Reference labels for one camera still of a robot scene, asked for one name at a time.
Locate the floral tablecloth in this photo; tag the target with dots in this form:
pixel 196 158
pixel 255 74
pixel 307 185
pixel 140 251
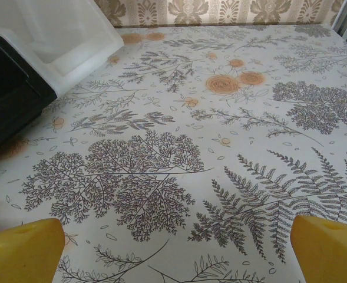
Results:
pixel 191 177

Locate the black plastic bin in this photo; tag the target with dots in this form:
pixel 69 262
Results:
pixel 11 88

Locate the white plastic bin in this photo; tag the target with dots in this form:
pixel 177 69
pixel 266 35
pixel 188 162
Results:
pixel 82 44

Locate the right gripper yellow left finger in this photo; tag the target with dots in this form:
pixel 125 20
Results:
pixel 20 253

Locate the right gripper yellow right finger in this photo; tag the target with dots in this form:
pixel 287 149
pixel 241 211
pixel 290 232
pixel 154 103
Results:
pixel 329 253

